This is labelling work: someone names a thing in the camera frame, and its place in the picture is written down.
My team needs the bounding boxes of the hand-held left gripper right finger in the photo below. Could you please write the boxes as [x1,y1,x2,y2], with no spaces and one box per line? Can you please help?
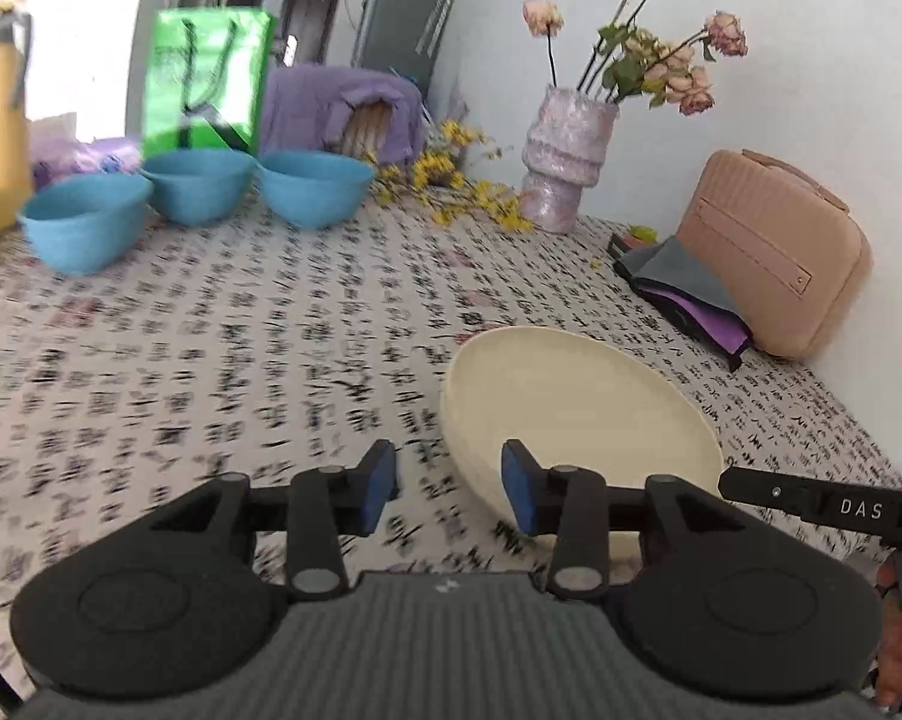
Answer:
[500,439,759,601]

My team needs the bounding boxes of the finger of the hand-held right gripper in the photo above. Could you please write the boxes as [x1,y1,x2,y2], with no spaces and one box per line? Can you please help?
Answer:
[718,465,819,523]

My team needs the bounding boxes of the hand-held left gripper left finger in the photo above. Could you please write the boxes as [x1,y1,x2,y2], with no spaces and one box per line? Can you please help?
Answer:
[147,439,401,602]

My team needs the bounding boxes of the cream plate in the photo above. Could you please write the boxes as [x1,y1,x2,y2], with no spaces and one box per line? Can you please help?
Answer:
[440,326,724,541]

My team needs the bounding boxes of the blue bowl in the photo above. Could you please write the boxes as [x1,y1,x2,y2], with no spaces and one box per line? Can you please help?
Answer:
[140,150,257,226]
[17,174,154,276]
[256,151,375,230]

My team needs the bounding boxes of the person's right hand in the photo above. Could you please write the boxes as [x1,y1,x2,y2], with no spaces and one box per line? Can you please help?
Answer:
[874,562,902,712]

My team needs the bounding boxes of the calligraphy printed tablecloth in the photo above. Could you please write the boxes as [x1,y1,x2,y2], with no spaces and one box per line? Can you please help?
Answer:
[0,187,902,698]

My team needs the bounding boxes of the tan hard case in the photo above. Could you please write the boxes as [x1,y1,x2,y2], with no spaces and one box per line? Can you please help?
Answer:
[676,150,872,359]

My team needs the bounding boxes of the folded grey purple cloth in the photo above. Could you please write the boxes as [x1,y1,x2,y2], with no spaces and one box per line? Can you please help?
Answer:
[616,236,756,372]

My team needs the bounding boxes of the small dark box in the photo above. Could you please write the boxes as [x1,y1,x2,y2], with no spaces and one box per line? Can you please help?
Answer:
[608,225,658,256]

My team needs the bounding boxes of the yellow flower sprig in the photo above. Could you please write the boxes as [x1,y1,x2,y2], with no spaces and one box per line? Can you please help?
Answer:
[365,120,534,235]

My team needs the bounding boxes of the pink textured vase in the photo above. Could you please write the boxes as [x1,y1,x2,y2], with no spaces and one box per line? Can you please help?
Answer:
[518,84,621,233]

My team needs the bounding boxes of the wooden chair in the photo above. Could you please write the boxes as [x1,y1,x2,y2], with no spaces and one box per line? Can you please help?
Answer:
[342,101,401,164]

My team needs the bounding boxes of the dried pink roses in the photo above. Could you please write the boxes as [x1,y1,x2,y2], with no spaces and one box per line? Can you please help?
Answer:
[522,0,750,117]

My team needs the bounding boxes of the purple plastic bag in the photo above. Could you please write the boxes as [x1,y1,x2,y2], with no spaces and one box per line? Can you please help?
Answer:
[31,136,145,192]

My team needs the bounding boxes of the green shopping bag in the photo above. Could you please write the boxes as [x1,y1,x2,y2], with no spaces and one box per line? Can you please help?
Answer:
[142,7,276,160]

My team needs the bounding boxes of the grey refrigerator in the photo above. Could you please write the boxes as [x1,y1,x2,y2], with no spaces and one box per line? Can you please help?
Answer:
[352,0,459,95]

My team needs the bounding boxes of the white packet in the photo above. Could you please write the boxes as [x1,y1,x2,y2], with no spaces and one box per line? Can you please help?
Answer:
[27,112,79,162]

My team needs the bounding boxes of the dark brown door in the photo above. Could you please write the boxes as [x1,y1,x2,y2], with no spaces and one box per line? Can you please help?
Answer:
[226,0,351,68]

